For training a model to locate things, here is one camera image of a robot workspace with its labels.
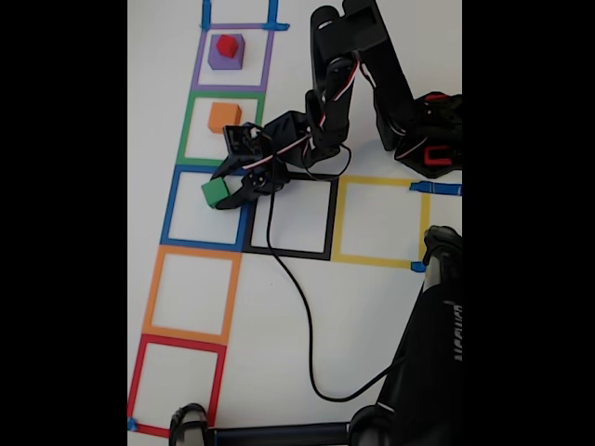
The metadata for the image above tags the yellow square frame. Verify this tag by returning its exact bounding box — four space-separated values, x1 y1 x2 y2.
330 175 431 270

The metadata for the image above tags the blue square frame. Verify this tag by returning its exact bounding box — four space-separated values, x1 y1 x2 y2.
160 164 256 254

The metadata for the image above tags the green square frame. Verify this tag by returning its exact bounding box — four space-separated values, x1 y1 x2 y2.
176 90 266 169

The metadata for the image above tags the black tripod stand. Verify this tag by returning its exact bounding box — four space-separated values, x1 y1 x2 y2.
168 225 463 446

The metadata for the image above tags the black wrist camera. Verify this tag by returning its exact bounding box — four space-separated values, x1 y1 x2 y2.
241 165 288 197

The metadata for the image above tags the large purple square block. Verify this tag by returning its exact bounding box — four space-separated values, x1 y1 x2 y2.
207 32 246 71

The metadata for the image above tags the red square frame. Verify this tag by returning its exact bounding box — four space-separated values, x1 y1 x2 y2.
127 333 228 439

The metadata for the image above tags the orange square frame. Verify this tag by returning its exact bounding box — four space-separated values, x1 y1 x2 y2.
142 244 244 346

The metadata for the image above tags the black camera cable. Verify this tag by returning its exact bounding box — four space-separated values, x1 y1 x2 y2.
266 190 410 403

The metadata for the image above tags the purple square frame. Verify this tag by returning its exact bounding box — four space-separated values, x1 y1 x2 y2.
190 22 275 94

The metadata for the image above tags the orange square block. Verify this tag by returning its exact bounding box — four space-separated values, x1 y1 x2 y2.
207 101 243 135

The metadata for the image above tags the green square block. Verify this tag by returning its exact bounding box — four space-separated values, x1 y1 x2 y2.
201 178 230 208

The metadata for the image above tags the small red cube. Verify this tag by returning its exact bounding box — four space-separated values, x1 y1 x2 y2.
216 33 238 59

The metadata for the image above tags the black square frame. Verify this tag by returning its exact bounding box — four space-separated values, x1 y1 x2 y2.
241 169 339 261

